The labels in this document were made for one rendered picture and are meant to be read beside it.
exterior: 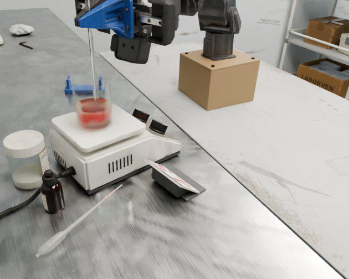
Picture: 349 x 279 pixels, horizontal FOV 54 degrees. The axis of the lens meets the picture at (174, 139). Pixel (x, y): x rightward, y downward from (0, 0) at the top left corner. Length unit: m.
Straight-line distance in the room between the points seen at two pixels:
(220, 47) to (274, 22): 1.95
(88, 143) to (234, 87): 0.43
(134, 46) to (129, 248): 0.31
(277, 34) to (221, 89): 2.04
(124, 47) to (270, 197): 0.34
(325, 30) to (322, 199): 2.19
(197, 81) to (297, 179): 0.35
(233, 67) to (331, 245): 0.45
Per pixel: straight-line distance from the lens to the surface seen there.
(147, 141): 0.58
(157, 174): 0.57
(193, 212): 0.54
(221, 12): 0.80
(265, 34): 2.75
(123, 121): 0.59
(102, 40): 2.10
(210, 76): 0.79
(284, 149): 0.72
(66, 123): 0.59
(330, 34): 2.72
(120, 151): 0.55
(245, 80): 0.86
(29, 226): 0.54
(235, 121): 0.80
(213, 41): 0.84
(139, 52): 0.56
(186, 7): 0.66
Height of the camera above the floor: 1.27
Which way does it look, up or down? 32 degrees down
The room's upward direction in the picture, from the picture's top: 3 degrees clockwise
